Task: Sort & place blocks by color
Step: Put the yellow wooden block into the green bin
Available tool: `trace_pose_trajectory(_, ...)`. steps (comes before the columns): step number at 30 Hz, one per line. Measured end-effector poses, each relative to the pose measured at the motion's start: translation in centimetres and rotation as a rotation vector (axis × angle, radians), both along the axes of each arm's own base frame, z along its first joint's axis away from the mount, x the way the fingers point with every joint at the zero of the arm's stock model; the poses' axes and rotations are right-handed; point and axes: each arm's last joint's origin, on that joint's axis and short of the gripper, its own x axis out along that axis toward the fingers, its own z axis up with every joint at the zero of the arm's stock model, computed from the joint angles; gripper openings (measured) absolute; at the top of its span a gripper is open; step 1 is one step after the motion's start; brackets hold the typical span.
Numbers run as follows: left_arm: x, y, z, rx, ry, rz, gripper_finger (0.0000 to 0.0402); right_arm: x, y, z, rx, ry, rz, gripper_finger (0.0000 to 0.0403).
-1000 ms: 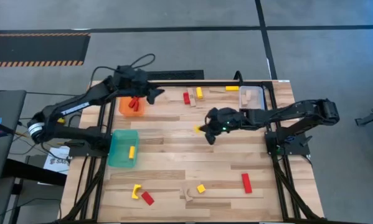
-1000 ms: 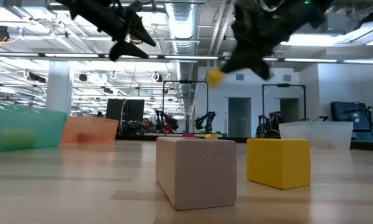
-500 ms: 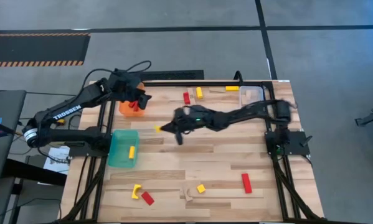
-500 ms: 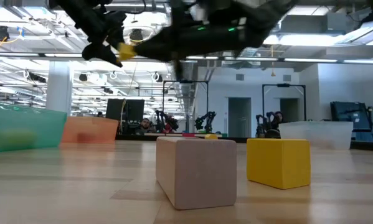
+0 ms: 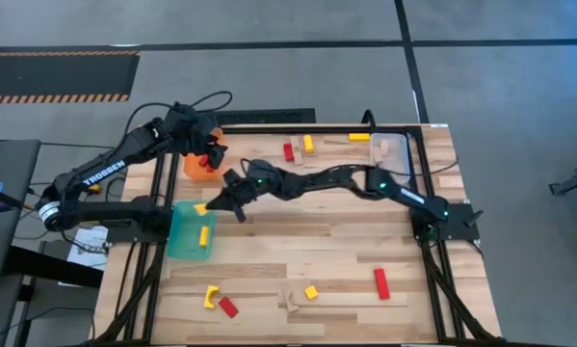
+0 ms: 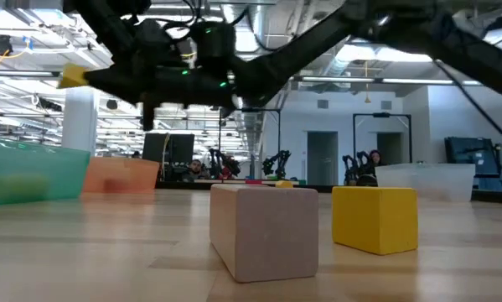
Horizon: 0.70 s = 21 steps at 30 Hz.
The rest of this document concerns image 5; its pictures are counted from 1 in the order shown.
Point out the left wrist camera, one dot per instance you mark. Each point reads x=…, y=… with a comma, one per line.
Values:
x=182, y=114

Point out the natural wood arch block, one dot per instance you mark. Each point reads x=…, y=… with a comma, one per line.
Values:
x=290, y=298

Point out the thin yellow plank block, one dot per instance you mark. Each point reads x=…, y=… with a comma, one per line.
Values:
x=359, y=137

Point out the long red block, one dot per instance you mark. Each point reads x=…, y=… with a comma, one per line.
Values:
x=381, y=284

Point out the yellow rectangular block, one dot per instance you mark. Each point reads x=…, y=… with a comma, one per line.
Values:
x=308, y=143

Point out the black hazard-striped floor mat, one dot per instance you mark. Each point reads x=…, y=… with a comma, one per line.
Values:
x=52, y=77

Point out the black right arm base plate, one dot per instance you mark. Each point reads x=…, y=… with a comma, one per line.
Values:
x=461, y=226

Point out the red rectangular block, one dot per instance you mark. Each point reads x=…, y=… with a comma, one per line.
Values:
x=203, y=160
x=288, y=152
x=228, y=307

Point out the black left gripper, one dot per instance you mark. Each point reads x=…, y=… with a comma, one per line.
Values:
x=196, y=137

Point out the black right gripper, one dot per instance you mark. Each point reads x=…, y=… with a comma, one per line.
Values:
x=249, y=180

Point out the small natural wood block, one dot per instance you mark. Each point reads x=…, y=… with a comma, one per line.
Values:
x=385, y=144

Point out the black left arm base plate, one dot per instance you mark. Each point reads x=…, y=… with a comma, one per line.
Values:
x=124, y=233

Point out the yellow arch block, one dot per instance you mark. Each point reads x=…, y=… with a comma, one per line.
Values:
x=210, y=296

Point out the long natural wood block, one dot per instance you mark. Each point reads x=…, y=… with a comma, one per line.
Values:
x=296, y=151

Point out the black floor stand beam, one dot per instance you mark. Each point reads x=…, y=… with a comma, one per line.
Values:
x=52, y=267

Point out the clear plastic bin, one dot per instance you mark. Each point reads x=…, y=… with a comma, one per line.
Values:
x=399, y=164

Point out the black aluminium table frame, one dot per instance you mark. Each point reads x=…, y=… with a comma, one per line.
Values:
x=336, y=129

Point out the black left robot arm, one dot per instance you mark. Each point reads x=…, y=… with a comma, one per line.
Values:
x=134, y=147

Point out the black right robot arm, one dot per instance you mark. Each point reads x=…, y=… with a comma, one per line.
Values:
x=326, y=180

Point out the yellow cylinder block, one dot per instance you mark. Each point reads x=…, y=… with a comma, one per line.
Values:
x=203, y=236

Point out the white printed paper sheet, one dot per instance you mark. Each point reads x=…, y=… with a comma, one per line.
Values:
x=93, y=255

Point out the green translucent plastic bin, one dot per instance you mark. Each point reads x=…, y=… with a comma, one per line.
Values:
x=182, y=236

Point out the yellow cube block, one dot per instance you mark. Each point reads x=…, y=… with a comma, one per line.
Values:
x=310, y=292

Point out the orange translucent plastic bin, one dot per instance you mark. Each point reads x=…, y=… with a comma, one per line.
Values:
x=194, y=172

